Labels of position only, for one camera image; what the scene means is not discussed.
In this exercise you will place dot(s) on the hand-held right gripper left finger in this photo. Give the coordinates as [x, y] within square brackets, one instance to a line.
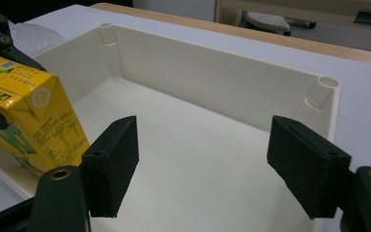
[112, 161]

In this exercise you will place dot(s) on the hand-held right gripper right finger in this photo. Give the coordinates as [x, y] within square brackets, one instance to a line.
[306, 164]

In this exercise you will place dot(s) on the clear plastic bag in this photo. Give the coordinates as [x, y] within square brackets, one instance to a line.
[35, 38]

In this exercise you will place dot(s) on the yellow drink carton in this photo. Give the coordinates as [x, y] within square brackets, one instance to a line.
[45, 129]

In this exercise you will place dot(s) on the white plastic bin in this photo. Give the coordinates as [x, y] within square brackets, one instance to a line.
[190, 129]

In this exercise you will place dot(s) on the grey foot pedal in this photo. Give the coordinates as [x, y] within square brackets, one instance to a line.
[267, 21]

